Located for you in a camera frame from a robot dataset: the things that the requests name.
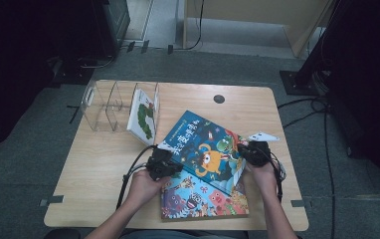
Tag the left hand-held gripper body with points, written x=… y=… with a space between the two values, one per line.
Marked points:
x=159 y=164

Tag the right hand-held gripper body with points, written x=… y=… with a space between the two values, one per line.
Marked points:
x=259 y=154

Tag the dark blue picture book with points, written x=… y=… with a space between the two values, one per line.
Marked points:
x=194 y=146

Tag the light blue monster picture book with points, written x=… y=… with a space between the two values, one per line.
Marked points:
x=194 y=202

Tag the white caterpillar picture book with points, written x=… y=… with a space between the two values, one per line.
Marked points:
x=145 y=116

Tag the clear acrylic book rack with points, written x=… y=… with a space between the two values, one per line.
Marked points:
x=101 y=113

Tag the person's right hand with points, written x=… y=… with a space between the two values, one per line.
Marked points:
x=264 y=177

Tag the person's left hand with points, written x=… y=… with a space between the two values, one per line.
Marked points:
x=145 y=189

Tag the black round table grommet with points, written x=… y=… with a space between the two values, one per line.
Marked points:
x=219 y=99

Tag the grey tape strip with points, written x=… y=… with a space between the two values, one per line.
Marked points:
x=53 y=200
x=299 y=203

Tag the dark stand base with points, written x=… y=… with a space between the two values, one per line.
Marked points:
x=72 y=74

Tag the beige wooden cabinet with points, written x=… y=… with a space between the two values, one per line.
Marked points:
x=244 y=10

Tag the black curtain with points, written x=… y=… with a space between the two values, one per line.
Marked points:
x=370 y=66
x=5 y=49

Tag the dark equipment box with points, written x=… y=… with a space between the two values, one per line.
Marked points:
x=111 y=26

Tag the black stand base plate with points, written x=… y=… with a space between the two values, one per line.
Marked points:
x=294 y=83

